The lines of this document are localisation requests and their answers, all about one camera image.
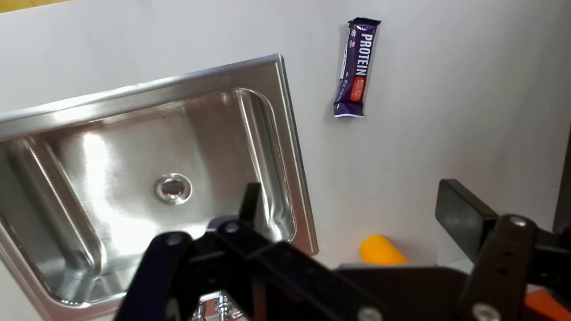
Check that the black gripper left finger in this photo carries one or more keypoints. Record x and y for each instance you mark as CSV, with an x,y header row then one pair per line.
x,y
250,268

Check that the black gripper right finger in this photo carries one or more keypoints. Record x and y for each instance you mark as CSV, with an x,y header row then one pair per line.
x,y
499,255

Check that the blue protein bar packet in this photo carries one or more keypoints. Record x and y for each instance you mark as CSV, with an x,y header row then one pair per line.
x,y
357,65

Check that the round sink drain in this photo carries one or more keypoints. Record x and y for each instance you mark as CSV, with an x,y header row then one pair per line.
x,y
173,188

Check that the stainless steel sink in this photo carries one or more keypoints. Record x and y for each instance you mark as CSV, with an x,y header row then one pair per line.
x,y
118,148

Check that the orange plastic cup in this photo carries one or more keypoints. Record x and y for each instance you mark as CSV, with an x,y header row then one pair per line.
x,y
380,250

